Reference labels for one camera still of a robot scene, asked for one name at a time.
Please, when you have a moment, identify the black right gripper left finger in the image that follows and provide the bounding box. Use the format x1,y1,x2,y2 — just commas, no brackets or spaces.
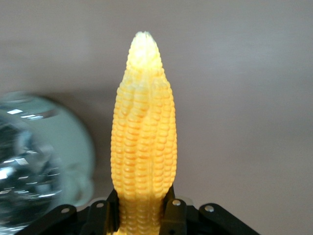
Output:
14,188,121,235

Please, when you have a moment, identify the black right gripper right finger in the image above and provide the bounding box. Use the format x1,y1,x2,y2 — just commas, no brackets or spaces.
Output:
159,183,260,235

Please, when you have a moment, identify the yellow toy corn cob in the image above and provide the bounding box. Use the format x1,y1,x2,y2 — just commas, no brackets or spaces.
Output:
110,30,178,235

